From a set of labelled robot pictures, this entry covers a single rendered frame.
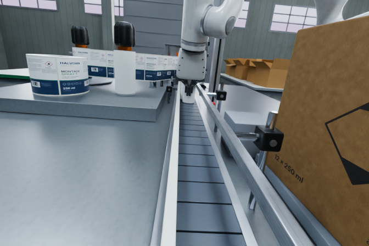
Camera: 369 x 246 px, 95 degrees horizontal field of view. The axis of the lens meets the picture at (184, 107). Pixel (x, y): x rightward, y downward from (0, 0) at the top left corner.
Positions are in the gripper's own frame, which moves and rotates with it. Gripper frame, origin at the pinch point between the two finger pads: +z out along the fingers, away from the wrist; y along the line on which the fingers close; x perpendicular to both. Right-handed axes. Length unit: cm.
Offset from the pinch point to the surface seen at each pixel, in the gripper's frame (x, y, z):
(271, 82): -142, -115, 61
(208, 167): 39.0, -2.3, -7.4
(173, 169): 43.3, 3.7, -12.7
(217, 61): -26.0, -14.3, -2.6
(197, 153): 34.9, -0.8, -6.0
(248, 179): 48, -3, -18
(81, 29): -40, 58, -9
